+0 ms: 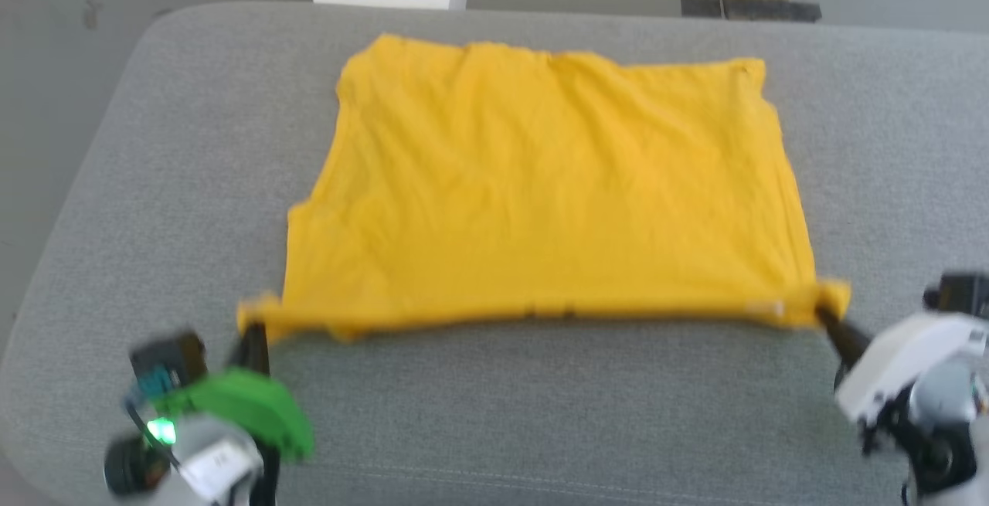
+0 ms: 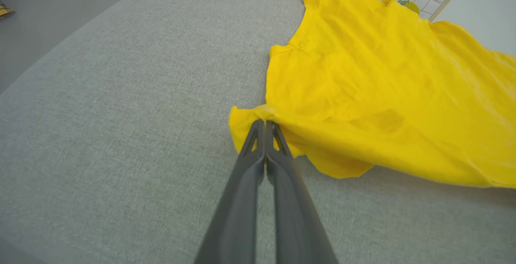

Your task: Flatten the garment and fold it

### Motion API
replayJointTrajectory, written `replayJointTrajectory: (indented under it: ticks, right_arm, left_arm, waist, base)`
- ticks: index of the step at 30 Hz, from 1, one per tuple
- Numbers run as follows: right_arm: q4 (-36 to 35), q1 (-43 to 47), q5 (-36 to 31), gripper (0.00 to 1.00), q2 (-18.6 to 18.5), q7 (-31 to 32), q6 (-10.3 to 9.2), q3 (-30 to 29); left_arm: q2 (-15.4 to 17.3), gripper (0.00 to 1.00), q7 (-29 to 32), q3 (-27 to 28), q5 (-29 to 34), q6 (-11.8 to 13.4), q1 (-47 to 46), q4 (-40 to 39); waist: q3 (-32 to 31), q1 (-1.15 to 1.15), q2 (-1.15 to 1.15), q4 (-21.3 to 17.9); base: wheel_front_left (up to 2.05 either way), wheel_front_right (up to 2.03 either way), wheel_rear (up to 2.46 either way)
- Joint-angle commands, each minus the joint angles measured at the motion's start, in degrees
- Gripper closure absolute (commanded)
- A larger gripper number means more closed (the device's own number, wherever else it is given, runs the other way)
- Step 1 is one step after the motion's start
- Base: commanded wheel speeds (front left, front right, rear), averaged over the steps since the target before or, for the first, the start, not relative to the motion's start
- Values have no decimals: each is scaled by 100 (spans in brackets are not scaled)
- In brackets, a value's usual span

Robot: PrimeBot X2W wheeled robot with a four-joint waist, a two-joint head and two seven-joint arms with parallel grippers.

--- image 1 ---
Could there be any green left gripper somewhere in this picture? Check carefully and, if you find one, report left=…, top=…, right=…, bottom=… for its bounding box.
left=153, top=324, right=315, bottom=462

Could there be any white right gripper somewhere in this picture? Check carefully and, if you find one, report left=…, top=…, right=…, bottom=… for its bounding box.
left=815, top=305, right=989, bottom=426

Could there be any yellow t-shirt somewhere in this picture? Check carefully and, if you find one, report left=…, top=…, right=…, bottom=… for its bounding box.
left=236, top=33, right=852, bottom=345

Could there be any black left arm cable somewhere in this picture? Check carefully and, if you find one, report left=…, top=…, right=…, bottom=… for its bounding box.
left=126, top=394, right=182, bottom=464

